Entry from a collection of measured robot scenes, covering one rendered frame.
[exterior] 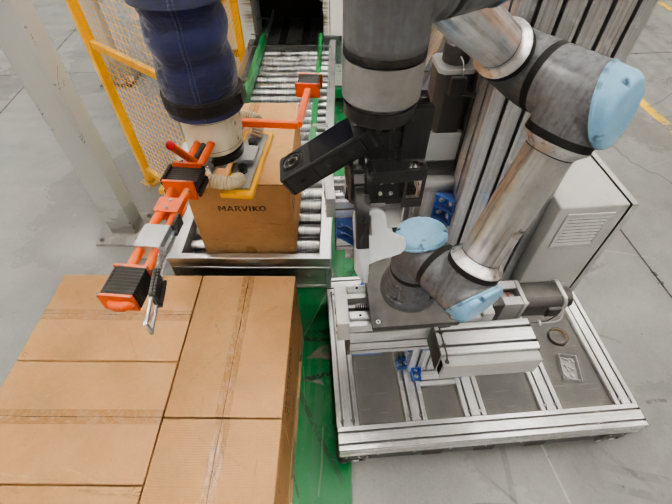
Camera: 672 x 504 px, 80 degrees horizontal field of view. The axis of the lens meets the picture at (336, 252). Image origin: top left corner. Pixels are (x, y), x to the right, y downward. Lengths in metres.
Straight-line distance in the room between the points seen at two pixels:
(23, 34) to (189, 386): 1.64
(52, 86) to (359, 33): 2.15
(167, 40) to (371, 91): 0.81
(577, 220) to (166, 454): 1.38
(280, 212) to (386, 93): 1.29
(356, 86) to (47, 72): 2.10
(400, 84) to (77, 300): 1.75
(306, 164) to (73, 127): 2.15
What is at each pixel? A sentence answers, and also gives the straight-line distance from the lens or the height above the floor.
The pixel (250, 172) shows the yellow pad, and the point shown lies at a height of 1.13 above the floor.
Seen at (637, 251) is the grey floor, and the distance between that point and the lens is 3.18.
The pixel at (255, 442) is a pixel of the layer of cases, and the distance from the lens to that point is 1.45.
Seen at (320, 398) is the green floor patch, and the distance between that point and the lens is 2.05.
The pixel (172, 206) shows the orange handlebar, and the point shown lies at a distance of 1.06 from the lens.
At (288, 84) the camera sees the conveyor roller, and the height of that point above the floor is 0.55.
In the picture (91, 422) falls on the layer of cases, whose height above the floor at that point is 0.54.
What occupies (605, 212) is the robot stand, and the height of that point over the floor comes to 1.21.
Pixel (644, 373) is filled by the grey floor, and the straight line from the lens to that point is 2.61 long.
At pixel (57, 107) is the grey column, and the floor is 0.90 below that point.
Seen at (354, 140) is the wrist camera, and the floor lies 1.69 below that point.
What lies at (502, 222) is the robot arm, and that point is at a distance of 0.80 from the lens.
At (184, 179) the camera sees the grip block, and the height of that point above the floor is 1.25.
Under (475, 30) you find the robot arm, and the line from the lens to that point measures 0.65.
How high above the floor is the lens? 1.92
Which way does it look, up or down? 49 degrees down
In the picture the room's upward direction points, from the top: straight up
